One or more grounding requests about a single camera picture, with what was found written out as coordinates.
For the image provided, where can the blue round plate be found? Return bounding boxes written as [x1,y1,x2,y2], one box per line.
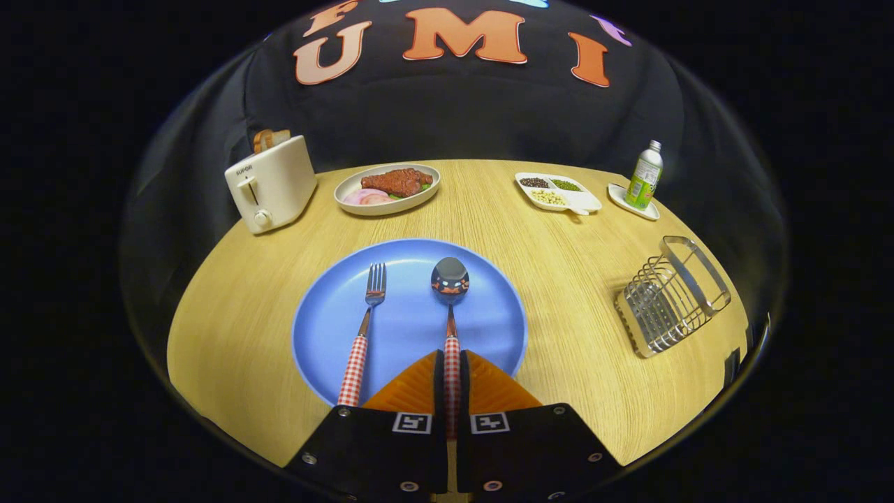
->
[291,238,529,407]

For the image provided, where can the pink ham slices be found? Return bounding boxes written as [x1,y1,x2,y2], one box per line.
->
[343,188,396,207]

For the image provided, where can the metal wire cutlery basket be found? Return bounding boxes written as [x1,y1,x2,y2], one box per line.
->
[614,235,732,358]

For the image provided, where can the fork red checkered handle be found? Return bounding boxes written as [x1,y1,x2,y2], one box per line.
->
[337,263,387,407]

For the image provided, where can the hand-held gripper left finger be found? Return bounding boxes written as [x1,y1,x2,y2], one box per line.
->
[283,349,448,501]

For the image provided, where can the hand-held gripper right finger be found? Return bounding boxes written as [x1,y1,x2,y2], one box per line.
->
[457,349,623,501]

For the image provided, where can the brown steak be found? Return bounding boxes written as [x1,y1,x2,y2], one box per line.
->
[360,168,434,198]

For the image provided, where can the cream oval plate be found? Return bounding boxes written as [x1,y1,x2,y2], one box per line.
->
[334,163,441,217]

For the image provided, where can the spoon red checkered handle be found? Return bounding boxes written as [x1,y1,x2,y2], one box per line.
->
[431,256,470,441]

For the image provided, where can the silver bottle green label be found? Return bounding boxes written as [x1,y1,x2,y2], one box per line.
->
[625,140,664,210]

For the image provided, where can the white toaster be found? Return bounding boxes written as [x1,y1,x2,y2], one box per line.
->
[224,135,318,235]

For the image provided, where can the brown toast slice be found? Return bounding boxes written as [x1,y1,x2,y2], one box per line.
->
[252,129,292,154]

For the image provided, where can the white divided dish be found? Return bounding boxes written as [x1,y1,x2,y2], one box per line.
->
[515,172,603,218]

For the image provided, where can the white square coaster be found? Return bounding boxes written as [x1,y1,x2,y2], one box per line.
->
[607,183,660,221]

